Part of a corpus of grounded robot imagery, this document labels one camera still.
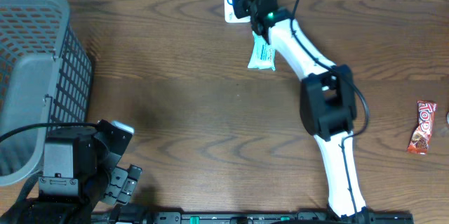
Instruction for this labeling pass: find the grey plastic mesh basket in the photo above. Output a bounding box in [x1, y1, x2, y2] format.
[0, 0, 93, 187]

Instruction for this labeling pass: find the red chocolate bar wrapper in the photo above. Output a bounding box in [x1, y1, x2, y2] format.
[407, 100, 437, 155]

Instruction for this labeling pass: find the green wet wipes packet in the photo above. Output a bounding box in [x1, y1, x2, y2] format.
[248, 32, 276, 71]

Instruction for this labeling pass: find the left black cable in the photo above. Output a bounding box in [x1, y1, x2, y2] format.
[0, 121, 101, 144]

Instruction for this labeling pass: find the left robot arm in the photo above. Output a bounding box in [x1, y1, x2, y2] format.
[1, 120, 142, 223]

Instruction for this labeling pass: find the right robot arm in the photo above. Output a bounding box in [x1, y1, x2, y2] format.
[231, 0, 370, 223]

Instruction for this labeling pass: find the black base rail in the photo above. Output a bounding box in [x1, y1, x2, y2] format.
[91, 204, 415, 224]

